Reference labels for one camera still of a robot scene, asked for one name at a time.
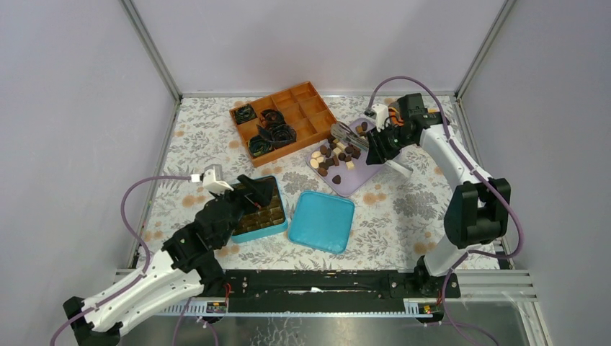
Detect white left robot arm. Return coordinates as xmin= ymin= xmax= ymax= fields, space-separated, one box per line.
xmin=63 ymin=172 xmax=277 ymax=345

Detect wooden compartment tray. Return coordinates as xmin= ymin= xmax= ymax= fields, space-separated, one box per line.
xmin=230 ymin=81 xmax=337 ymax=167

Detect teal box lid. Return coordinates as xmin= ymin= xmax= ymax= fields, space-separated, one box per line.
xmin=287 ymin=191 xmax=355 ymax=254

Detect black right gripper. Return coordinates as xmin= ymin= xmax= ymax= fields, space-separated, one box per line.
xmin=365 ymin=123 xmax=413 ymax=167

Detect metal serving tongs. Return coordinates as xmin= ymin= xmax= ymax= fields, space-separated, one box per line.
xmin=329 ymin=122 xmax=414 ymax=179

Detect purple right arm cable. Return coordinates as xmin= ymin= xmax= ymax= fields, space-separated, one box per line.
xmin=367 ymin=75 xmax=525 ymax=346

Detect lavender plastic tray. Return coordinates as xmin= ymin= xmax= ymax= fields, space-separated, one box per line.
xmin=305 ymin=135 xmax=395 ymax=198

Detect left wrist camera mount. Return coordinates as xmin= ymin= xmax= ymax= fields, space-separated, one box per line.
xmin=190 ymin=164 xmax=234 ymax=195

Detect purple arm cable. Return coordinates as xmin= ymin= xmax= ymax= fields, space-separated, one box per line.
xmin=50 ymin=174 xmax=197 ymax=346
xmin=367 ymin=75 xmax=525 ymax=346

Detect orange grey cloth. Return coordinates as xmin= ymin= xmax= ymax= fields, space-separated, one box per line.
xmin=384 ymin=97 xmax=439 ymax=126

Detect rolled dark patterned tie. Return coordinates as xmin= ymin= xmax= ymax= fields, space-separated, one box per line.
xmin=257 ymin=124 xmax=297 ymax=148

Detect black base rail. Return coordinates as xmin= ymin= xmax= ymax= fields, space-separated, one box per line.
xmin=200 ymin=270 xmax=461 ymax=314

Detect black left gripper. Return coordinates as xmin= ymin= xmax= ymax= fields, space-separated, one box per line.
xmin=210 ymin=176 xmax=276 ymax=249

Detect pile of assorted chocolates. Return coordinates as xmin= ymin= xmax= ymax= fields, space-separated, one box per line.
xmin=308 ymin=121 xmax=370 ymax=177

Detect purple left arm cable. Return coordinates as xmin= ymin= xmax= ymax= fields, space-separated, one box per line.
xmin=50 ymin=174 xmax=197 ymax=346

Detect teal chocolate box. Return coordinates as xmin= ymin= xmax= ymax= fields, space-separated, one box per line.
xmin=231 ymin=175 xmax=288 ymax=243

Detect rolled dark green tie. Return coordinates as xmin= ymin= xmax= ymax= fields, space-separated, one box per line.
xmin=247 ymin=135 xmax=274 ymax=158

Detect rolled dark floral tie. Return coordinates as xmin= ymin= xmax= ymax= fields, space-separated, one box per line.
xmin=233 ymin=104 xmax=257 ymax=125

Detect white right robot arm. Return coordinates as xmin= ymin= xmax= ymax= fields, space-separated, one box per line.
xmin=365 ymin=94 xmax=511 ymax=297

